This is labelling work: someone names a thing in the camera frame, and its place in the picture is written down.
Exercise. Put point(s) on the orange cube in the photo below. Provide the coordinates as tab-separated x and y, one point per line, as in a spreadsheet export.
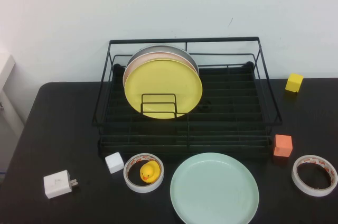
282	146

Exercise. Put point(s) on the pink speckled plate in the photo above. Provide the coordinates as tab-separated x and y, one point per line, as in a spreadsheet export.
131	67

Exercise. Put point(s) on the white double-sided tape roll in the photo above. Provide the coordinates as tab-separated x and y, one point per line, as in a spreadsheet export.
311	192
142	189

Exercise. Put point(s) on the white cube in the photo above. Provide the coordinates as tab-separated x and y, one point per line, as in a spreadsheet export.
114	162

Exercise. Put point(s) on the yellow cube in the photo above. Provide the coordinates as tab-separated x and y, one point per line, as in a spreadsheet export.
293	82

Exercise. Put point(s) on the mint green plate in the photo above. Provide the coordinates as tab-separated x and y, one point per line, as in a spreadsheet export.
214	189

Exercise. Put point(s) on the grey plate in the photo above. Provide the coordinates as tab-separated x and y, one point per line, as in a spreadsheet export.
158	48

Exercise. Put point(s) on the white power adapter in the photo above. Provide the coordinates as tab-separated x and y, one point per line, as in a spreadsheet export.
56	184

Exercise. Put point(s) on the yellow plate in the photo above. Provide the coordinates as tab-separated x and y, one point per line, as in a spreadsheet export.
163	81

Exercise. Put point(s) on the yellow rubber duck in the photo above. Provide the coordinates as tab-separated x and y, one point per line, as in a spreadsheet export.
148	173

